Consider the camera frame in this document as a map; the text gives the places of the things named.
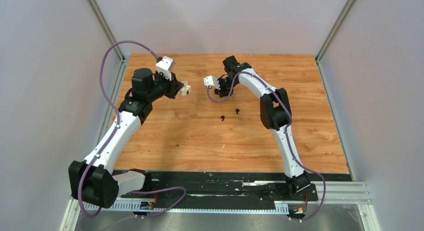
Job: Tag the aluminium corner post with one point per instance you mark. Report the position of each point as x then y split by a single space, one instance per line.
349 4
93 4

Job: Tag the left aluminium corner post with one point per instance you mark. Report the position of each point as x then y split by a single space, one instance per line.
93 4

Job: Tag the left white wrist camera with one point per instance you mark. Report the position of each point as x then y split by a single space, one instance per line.
165 66

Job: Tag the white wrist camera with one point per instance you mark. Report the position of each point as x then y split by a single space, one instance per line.
211 82
165 66

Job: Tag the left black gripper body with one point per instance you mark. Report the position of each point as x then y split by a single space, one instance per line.
169 87

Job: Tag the white earbud charging case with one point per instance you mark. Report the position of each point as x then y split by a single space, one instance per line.
187 90

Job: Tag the aluminium rail frame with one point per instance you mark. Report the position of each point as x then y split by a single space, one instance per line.
347 206

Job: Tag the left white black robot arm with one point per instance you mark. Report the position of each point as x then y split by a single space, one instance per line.
92 180

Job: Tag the right aluminium corner post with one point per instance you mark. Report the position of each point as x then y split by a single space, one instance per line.
349 4

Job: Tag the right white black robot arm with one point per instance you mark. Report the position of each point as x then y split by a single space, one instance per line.
275 115

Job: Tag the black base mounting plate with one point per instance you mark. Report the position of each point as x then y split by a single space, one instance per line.
225 190

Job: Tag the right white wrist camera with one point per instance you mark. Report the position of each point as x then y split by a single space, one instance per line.
211 82

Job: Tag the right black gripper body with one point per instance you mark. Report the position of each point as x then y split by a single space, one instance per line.
226 85

